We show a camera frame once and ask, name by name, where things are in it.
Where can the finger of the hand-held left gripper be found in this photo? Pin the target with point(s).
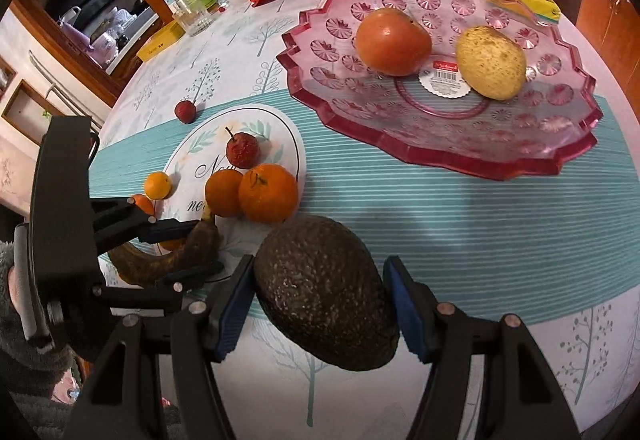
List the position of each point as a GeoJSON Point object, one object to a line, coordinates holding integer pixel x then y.
{"type": "Point", "coordinates": [170, 230]}
{"type": "Point", "coordinates": [150, 297]}

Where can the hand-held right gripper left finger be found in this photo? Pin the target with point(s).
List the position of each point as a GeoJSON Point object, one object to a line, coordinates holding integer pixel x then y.
{"type": "Point", "coordinates": [235, 315]}

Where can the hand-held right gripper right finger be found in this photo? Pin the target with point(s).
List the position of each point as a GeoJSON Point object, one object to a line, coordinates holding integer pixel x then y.
{"type": "Point", "coordinates": [405, 305]}

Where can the overripe brown banana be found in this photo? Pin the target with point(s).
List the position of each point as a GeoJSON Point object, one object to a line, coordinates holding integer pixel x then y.
{"type": "Point", "coordinates": [145, 270]}

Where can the small orange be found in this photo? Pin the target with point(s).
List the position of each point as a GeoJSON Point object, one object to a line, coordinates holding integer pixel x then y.
{"type": "Point", "coordinates": [144, 205]}
{"type": "Point", "coordinates": [157, 185]}

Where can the medium orange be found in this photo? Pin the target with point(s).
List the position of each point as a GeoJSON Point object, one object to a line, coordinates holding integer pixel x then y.
{"type": "Point", "coordinates": [222, 192]}

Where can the dark green avocado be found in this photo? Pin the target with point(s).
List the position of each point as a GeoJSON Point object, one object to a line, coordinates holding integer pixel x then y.
{"type": "Point", "coordinates": [320, 290]}

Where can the large orange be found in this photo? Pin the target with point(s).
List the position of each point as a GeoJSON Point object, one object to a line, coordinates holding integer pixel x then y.
{"type": "Point", "coordinates": [267, 192]}

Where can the wrinkled small red apple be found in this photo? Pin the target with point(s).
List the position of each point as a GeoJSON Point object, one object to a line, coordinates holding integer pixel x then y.
{"type": "Point", "coordinates": [243, 150]}

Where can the smooth small red fruit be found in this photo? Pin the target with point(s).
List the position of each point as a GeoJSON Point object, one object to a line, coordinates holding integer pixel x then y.
{"type": "Point", "coordinates": [184, 112]}

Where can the pink glass fruit plate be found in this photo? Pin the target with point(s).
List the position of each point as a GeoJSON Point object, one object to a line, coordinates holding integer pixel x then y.
{"type": "Point", "coordinates": [450, 135]}

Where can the yellow speckled pear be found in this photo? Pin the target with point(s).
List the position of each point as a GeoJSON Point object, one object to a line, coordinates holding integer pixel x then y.
{"type": "Point", "coordinates": [492, 62]}

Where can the large red apple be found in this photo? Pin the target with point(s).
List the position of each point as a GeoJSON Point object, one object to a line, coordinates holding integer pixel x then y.
{"type": "Point", "coordinates": [392, 40]}

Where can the person's left forearm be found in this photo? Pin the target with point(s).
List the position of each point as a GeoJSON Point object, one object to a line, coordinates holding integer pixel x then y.
{"type": "Point", "coordinates": [30, 370]}

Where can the person's left hand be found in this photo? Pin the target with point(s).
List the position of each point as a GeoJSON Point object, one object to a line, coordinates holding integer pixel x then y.
{"type": "Point", "coordinates": [15, 292]}

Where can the tree print tablecloth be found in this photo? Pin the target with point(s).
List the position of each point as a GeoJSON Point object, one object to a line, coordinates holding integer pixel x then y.
{"type": "Point", "coordinates": [500, 230]}

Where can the yellow cardboard box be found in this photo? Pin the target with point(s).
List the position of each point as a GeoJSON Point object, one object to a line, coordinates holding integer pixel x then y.
{"type": "Point", "coordinates": [160, 41]}

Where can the lilac kettle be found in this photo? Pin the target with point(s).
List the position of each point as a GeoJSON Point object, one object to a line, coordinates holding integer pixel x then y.
{"type": "Point", "coordinates": [75, 27]}

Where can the clear glass cup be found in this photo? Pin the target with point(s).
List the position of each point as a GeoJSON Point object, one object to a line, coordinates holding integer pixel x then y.
{"type": "Point", "coordinates": [197, 22]}

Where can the wooden door cabinet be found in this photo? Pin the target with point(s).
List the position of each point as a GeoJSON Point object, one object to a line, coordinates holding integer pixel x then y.
{"type": "Point", "coordinates": [610, 20]}

